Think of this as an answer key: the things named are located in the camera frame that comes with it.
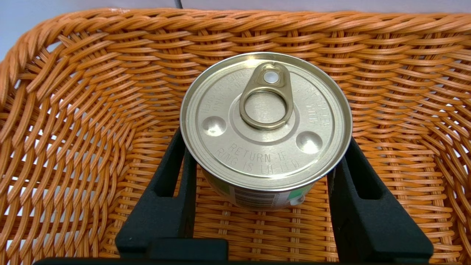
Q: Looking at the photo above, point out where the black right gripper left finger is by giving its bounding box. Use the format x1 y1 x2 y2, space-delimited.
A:
115 127 197 258

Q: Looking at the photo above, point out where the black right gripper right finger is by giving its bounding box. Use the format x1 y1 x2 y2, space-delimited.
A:
327 136 434 264

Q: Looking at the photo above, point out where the small tin can pull ring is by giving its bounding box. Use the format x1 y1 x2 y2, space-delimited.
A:
180 52 353 211

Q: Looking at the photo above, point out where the orange wicker basket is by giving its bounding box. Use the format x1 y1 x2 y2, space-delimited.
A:
0 8 471 265

